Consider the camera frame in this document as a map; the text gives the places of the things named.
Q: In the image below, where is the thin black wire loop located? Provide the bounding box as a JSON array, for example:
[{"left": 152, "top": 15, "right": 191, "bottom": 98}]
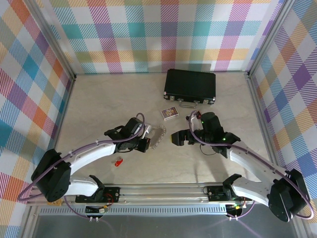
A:
[{"left": 200, "top": 144, "right": 216, "bottom": 156}]

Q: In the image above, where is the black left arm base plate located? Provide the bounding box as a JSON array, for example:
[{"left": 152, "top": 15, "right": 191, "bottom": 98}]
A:
[{"left": 75, "top": 186, "right": 121, "bottom": 204}]

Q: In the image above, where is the aluminium frame side rail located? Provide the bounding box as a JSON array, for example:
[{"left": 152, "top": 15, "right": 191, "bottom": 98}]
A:
[
  {"left": 246, "top": 73, "right": 308, "bottom": 238},
  {"left": 22, "top": 75, "right": 77, "bottom": 238}
]

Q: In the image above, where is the black case with metal handle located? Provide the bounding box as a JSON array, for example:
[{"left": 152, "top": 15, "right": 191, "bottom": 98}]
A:
[{"left": 162, "top": 68, "right": 216, "bottom": 109}]

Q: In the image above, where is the slotted metal cable duct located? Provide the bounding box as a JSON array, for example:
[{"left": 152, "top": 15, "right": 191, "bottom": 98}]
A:
[{"left": 39, "top": 207, "right": 230, "bottom": 216}]

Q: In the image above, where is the black connector bracket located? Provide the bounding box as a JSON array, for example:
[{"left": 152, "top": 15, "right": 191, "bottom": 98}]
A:
[
  {"left": 225, "top": 202, "right": 246, "bottom": 217},
  {"left": 85, "top": 205, "right": 110, "bottom": 216}
]

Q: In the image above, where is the grey metal base plate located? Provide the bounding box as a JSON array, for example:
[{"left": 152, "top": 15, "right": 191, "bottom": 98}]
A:
[{"left": 32, "top": 213, "right": 298, "bottom": 238}]

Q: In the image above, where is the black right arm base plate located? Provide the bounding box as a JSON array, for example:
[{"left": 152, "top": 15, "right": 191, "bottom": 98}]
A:
[{"left": 207, "top": 184, "right": 248, "bottom": 203}]

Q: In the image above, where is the small playing card box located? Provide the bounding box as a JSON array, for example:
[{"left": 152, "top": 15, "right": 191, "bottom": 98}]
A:
[{"left": 160, "top": 106, "right": 178, "bottom": 121}]

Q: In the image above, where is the aluminium frame post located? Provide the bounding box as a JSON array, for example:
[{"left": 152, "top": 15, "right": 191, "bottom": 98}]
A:
[
  {"left": 246, "top": 0, "right": 298, "bottom": 79},
  {"left": 29, "top": 0, "right": 77, "bottom": 81}
]

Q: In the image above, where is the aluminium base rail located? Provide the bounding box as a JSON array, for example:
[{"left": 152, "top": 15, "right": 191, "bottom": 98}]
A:
[{"left": 26, "top": 182, "right": 272, "bottom": 207}]

